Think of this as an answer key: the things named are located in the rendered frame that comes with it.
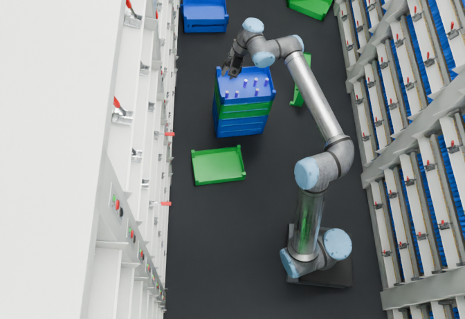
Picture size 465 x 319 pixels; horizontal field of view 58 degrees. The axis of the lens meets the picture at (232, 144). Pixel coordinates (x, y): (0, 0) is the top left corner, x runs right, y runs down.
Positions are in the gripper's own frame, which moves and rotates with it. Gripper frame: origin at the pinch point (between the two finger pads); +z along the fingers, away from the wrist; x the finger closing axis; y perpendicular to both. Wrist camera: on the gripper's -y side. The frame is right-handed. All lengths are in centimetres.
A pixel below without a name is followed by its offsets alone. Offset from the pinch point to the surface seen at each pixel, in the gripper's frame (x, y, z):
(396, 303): -117, -80, 26
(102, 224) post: 30, -120, -94
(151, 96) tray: 31, -57, -43
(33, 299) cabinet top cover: 35, -133, -101
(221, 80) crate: -0.9, 14.0, 20.2
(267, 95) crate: -27.3, 10.7, 14.3
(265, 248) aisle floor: -54, -60, 57
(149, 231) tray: 17, -95, -21
